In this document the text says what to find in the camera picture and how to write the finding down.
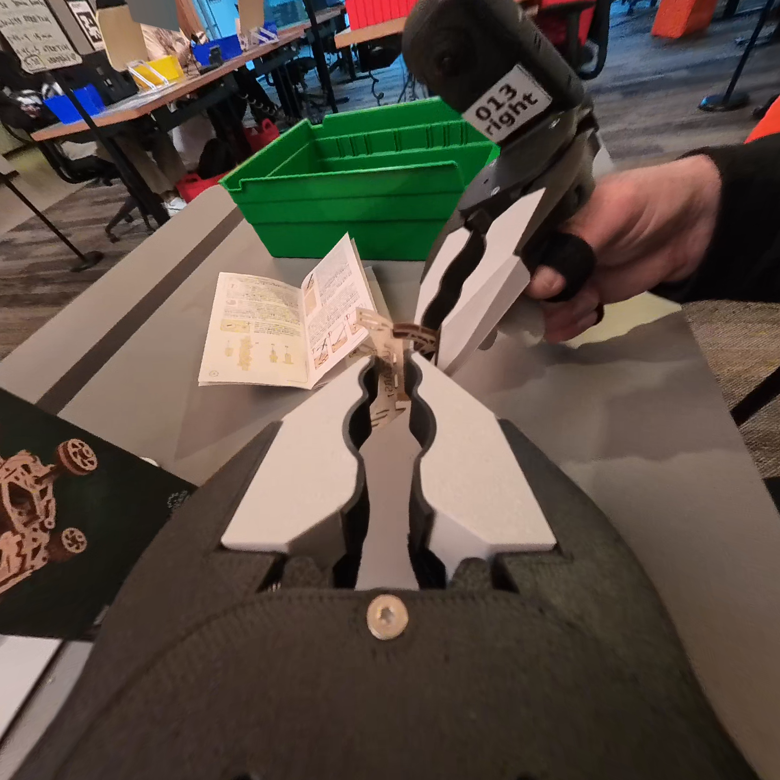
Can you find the handwritten white sign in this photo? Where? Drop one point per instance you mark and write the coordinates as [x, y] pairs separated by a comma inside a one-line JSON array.
[[38, 36]]

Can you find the dark brown wooden model part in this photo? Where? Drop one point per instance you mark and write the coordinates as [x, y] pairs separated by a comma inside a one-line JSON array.
[[417, 335]]

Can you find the black stanchion pole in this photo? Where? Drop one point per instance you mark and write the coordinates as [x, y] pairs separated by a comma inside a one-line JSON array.
[[737, 67], [55, 231]]

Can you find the instruction booklet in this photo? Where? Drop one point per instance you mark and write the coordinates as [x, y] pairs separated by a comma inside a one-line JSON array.
[[262, 335]]

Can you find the person's right forearm black sleeve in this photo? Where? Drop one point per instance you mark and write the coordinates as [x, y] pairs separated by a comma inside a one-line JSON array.
[[743, 219]]

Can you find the blue plastic bin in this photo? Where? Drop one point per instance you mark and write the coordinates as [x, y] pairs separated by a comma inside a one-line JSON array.
[[220, 49], [70, 105]]

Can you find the light wooden model part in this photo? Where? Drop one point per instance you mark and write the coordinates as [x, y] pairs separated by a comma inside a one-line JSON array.
[[387, 372]]

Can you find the yellow plastic bin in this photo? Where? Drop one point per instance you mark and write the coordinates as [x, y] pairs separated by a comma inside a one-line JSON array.
[[159, 70]]

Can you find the orange foam block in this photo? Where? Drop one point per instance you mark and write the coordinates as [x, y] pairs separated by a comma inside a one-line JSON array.
[[682, 17]]

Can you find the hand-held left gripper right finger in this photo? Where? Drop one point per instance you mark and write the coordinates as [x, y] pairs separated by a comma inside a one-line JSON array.
[[475, 469]]

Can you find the red plastic container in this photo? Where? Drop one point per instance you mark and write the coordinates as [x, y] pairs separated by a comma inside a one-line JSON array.
[[198, 186], [263, 135]]

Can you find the long wooden desk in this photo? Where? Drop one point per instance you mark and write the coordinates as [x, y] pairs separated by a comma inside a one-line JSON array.
[[164, 97]]

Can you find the white paper sheet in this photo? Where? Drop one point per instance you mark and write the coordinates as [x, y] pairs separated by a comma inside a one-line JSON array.
[[21, 676]]

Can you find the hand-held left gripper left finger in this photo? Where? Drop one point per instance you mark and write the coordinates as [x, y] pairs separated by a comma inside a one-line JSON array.
[[304, 463]]

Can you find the green plastic bin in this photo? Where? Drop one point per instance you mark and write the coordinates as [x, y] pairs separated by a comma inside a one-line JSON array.
[[353, 183]]

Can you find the red office chair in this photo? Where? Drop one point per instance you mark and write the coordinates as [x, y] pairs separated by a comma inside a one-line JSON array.
[[579, 30]]

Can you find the person's right hand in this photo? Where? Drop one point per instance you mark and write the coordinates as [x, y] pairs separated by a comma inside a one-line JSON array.
[[646, 225]]

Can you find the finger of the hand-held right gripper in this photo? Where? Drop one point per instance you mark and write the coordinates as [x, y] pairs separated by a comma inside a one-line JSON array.
[[436, 274], [487, 292]]

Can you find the printed marker sign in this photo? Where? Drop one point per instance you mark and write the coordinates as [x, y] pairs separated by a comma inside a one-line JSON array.
[[85, 24]]

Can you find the red partition panel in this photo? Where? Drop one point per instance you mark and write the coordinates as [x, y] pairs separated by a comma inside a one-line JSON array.
[[378, 12]]

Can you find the black model kit box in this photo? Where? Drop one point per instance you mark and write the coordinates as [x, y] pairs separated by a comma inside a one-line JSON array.
[[91, 536]]

